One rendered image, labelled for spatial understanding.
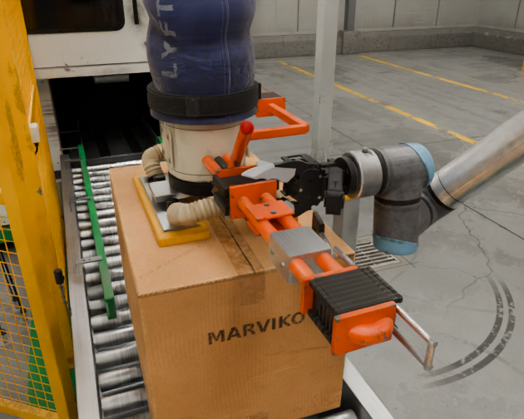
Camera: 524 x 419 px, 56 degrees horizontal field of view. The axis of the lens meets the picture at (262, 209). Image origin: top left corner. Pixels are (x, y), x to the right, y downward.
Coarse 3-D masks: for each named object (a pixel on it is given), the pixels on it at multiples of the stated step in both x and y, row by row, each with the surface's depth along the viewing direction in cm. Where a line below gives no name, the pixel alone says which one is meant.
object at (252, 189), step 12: (240, 168) 87; (216, 180) 84; (228, 180) 85; (240, 180) 85; (252, 180) 85; (264, 180) 85; (276, 180) 82; (216, 192) 87; (228, 192) 81; (240, 192) 80; (252, 192) 81; (264, 192) 82; (276, 192) 83; (216, 204) 86; (228, 204) 82; (240, 216) 82
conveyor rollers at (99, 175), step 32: (128, 160) 289; (160, 160) 293; (96, 192) 250; (96, 288) 173; (96, 320) 158; (128, 320) 160; (96, 352) 144; (128, 352) 145; (128, 384) 137; (352, 416) 123
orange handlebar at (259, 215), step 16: (272, 112) 134; (288, 112) 128; (272, 128) 115; (288, 128) 116; (304, 128) 117; (208, 160) 96; (240, 208) 79; (256, 208) 76; (272, 208) 76; (288, 208) 76; (256, 224) 74; (272, 224) 77; (288, 224) 73; (320, 256) 65; (304, 272) 61; (384, 320) 53; (352, 336) 52; (368, 336) 51; (384, 336) 52
